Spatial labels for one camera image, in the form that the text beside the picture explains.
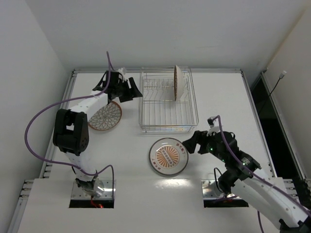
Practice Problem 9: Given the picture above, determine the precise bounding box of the black wall cable white plug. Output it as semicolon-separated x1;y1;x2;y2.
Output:
268;70;287;98

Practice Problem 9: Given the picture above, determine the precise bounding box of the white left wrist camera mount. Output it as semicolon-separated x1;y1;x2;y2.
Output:
118;67;127;80

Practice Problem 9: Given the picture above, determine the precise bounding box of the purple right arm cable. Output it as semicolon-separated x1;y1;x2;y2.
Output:
213;115;311;233

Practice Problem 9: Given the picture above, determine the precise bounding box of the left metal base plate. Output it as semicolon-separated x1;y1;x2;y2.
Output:
70;180;116;200

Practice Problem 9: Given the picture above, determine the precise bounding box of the chrome wire dish rack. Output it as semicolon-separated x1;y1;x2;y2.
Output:
138;67;199;133

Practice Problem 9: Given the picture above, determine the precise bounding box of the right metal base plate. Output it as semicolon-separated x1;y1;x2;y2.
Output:
201;180;241;201

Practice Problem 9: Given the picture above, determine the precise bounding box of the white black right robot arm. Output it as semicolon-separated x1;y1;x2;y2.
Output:
182;131;311;233

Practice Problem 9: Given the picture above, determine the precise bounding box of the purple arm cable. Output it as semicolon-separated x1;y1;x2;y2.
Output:
24;50;115;200
213;115;311;233

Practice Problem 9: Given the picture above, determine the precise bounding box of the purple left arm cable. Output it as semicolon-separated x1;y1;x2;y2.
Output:
24;50;115;200

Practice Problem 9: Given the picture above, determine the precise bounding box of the sunburst plate dark rim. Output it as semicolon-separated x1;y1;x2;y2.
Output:
148;137;189;177

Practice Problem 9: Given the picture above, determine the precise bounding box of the floral plate orange rim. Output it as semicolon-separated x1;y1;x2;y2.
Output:
88;101;122;131
173;65;184;101

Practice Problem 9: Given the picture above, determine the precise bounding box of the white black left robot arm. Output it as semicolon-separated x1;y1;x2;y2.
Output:
53;70;142;198

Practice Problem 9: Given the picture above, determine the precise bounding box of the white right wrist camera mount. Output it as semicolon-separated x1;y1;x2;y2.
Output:
207;116;220;135

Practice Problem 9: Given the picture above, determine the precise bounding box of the metal base plate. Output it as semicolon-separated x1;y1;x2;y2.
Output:
70;180;116;200
201;180;241;201

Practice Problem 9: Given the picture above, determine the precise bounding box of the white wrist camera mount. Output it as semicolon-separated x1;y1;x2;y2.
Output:
207;116;220;135
118;67;127;80

